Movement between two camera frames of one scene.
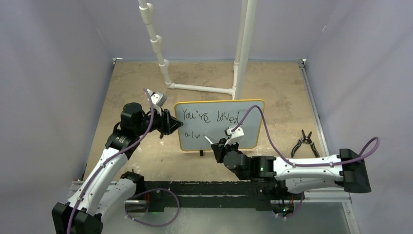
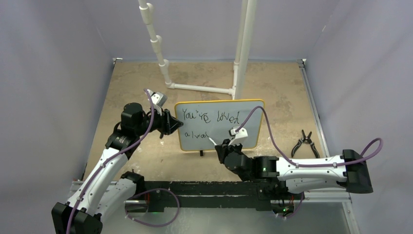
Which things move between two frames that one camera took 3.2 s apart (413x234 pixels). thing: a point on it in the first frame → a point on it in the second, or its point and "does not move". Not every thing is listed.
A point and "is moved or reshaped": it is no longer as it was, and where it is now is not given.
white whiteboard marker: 208,139 is moved or reshaped
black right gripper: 220,149 does not move
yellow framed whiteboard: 210,118 does not move
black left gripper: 167,124 does not move
